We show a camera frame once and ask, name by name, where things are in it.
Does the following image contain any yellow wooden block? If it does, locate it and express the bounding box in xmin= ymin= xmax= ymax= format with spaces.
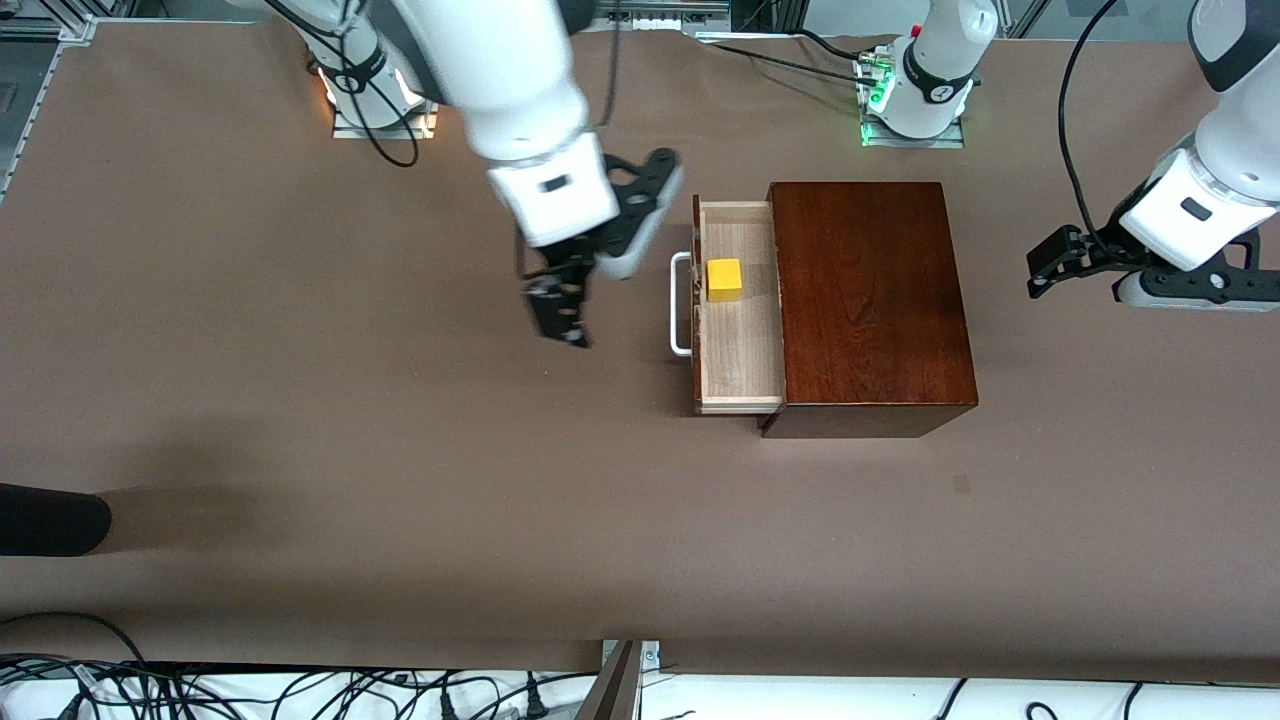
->
xmin=705 ymin=257 xmax=745 ymax=304

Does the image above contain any wooden drawer with white handle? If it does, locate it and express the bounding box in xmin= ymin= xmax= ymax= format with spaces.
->
xmin=668 ymin=194 xmax=787 ymax=417

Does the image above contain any dark brown wooden cabinet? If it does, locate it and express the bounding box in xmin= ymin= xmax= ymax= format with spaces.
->
xmin=757 ymin=181 xmax=980 ymax=440

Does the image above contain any dark wooden strut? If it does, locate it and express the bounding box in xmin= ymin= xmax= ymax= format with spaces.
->
xmin=573 ymin=640 xmax=643 ymax=720

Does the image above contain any black cylindrical object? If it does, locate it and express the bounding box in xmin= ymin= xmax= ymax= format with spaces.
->
xmin=0 ymin=482 xmax=113 ymax=558

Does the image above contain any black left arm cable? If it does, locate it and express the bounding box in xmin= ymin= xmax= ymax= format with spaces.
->
xmin=1056 ymin=0 xmax=1123 ymax=263

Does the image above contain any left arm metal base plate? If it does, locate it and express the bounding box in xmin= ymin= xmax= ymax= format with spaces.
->
xmin=859 ymin=112 xmax=968 ymax=150

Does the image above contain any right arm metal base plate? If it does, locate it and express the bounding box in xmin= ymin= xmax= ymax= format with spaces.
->
xmin=331 ymin=58 xmax=440 ymax=140

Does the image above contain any black base supply cable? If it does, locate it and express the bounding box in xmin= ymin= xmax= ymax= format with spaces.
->
xmin=698 ymin=37 xmax=887 ymax=87

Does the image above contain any small metal bracket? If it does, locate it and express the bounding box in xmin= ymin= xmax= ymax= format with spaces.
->
xmin=600 ymin=639 xmax=662 ymax=670

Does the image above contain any black looped cable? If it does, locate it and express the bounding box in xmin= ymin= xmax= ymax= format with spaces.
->
xmin=0 ymin=611 xmax=152 ymax=670

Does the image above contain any aluminium frame profile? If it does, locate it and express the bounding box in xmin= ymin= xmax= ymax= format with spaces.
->
xmin=0 ymin=14 xmax=98 ymax=203

